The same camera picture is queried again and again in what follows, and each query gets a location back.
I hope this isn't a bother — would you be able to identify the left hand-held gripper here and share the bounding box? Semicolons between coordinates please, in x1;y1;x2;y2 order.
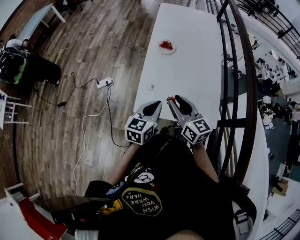
124;100;163;146

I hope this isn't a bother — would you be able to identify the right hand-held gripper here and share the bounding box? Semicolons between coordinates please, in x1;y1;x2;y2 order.
167;95;213;149

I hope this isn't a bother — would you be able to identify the white plate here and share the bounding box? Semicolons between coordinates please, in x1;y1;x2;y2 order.
158;39;177;56

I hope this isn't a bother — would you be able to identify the pile of strawberries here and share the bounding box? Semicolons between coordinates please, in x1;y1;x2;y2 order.
159;40;174;51

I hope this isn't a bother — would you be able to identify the person's right forearm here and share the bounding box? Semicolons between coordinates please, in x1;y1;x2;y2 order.
191;142;220;184

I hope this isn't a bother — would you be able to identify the person's left forearm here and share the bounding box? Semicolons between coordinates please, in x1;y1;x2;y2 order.
105;142;142;186

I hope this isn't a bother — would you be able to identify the white power strip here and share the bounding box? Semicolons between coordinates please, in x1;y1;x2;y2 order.
96;77;114;90

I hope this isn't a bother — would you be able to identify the dark curved stair railing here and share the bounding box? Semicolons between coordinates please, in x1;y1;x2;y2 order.
206;0;258;188

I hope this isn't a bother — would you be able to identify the person's black printed shirt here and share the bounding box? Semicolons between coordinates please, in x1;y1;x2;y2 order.
84;133;257;240

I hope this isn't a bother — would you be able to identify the black bag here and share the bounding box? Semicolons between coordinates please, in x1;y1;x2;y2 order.
25;52;62;87

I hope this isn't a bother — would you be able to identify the dark flat board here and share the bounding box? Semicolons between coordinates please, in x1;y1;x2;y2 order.
50;195;112;232

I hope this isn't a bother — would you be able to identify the cardboard box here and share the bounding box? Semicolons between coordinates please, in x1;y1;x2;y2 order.
271;177;289;197

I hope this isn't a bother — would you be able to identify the black balcony railing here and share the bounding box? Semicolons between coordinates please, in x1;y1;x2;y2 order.
236;0;300;59

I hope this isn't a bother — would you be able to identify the black office chair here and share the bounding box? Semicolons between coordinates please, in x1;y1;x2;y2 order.
58;0;93;12

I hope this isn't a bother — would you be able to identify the white bench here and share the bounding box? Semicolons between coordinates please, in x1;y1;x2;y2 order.
16;3;67;42

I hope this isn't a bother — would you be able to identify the black and green backpack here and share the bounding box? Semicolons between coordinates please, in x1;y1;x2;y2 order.
0;46;29;84

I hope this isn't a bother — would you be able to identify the black low metal railing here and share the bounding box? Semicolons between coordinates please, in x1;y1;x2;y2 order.
260;208;300;240

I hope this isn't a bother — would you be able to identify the white rounded device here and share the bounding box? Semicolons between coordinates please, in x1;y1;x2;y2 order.
4;35;31;50

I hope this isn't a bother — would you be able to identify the white cabinet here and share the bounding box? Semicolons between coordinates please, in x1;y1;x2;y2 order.
0;182;40;240

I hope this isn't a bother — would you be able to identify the black looped cable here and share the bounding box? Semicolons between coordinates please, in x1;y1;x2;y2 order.
159;125;179;136

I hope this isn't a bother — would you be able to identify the black cord across shirt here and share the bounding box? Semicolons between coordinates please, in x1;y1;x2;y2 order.
153;138;174;162

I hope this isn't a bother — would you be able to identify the black power cable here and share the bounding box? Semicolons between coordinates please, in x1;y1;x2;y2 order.
106;82;129;148

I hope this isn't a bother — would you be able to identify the long white cable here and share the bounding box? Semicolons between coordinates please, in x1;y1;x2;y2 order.
73;81;115;195

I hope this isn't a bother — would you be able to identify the black adapter cable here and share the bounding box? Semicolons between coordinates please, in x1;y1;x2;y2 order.
32;72;100;107

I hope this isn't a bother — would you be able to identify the grey bag strap with buckle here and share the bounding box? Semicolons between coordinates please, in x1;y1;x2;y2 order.
232;208;255;240

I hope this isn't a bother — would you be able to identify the white stool frame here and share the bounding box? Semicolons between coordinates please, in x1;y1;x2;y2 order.
0;89;33;129

